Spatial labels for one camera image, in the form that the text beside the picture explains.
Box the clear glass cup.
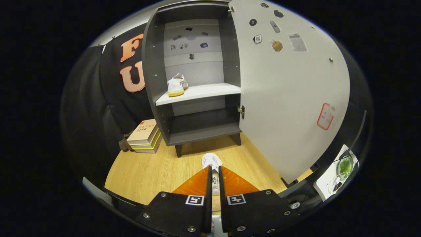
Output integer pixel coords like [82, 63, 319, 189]
[328, 176, 346, 195]

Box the green glass cup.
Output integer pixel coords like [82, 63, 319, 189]
[336, 155, 355, 180]

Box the grey yellow edged book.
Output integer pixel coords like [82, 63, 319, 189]
[132, 131, 163, 154]

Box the beige red cover book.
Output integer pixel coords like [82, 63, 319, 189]
[127, 119, 159, 145]

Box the white canvas shoe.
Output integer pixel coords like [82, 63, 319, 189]
[201, 153, 223, 196]
[167, 73, 189, 97]

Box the white sheet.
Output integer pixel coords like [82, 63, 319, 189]
[313, 144, 359, 202]

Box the grey shoe cabinet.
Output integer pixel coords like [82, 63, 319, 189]
[141, 0, 246, 158]

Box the black backdrop cloth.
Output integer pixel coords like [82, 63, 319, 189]
[59, 23, 374, 198]

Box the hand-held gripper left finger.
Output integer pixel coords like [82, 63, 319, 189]
[136, 166, 213, 237]

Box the small brown object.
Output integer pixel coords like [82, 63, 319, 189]
[118, 133, 132, 152]

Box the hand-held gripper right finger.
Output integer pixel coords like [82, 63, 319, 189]
[218, 165, 299, 237]

